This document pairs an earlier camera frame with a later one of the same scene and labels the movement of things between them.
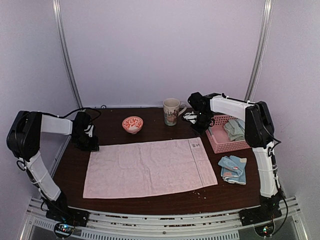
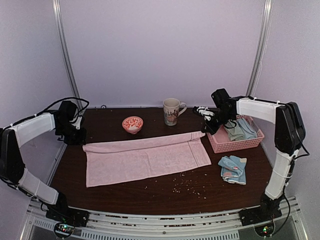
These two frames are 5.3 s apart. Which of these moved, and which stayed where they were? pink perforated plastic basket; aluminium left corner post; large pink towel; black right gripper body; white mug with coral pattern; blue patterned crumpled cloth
Moved: large pink towel; black right gripper body
Stayed: white mug with coral pattern; pink perforated plastic basket; aluminium left corner post; blue patterned crumpled cloth
